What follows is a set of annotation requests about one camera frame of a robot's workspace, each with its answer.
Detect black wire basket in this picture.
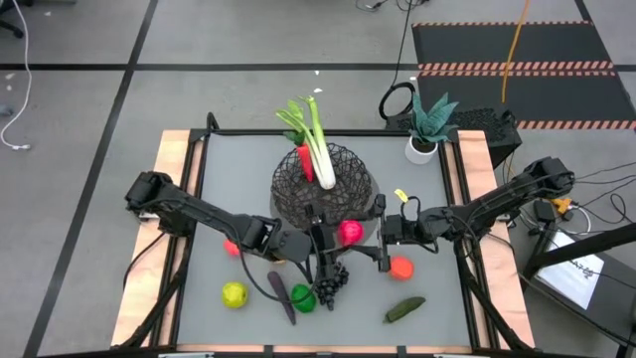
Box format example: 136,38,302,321
270,142,375,231

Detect dark grey side cart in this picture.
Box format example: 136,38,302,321
519,222,636,349

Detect green lime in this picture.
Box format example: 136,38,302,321
290,282,318,314

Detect wooden table side board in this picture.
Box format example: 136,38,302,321
111,129,193,348
456,129,536,349

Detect black cable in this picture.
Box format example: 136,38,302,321
379,0,417,120

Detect white paper sheet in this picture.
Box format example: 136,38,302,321
536,231,605,310

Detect white cable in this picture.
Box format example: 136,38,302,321
0,0,32,151

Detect orange cable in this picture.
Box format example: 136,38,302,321
500,0,532,104

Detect black aluminium table frame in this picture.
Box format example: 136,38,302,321
111,112,536,358

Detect orange-red round fruit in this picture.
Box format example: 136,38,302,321
388,256,415,282

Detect black computer tower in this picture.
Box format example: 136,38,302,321
385,106,523,169

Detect yellow-green apple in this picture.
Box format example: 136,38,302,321
221,281,249,309

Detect pink-red apple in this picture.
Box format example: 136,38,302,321
337,220,366,248

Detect purple eggplant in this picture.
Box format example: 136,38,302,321
266,270,298,327

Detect potted plant in white pot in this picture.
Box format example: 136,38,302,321
404,91,461,166

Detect black floor mat striped edges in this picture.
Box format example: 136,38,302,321
410,20,636,131

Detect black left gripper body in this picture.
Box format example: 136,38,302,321
277,201,344,297

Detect dark grape bunch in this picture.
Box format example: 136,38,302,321
315,262,351,312

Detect green cucumber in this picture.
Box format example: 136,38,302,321
383,295,427,324

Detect green celery stalk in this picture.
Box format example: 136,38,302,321
275,94,338,191

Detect black office chair base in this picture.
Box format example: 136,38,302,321
0,0,25,40

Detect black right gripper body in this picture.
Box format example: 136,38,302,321
375,193,423,273

